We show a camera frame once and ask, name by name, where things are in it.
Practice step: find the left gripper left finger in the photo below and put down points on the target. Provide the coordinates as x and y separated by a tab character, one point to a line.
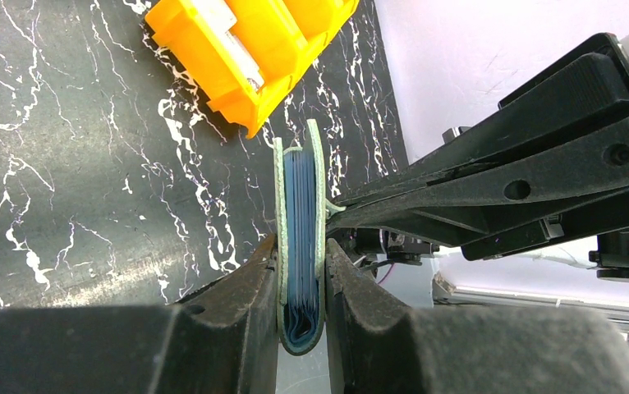
220	339

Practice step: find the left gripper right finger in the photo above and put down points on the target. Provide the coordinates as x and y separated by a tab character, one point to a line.
378	344

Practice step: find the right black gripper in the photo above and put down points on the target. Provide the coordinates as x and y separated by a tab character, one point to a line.
471	193

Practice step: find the green card holder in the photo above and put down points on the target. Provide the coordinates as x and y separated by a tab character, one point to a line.
302	210

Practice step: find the orange divided bin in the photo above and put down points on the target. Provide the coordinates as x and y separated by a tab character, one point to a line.
284	38

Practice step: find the white cards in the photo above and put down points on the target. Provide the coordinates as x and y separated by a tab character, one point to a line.
221	22

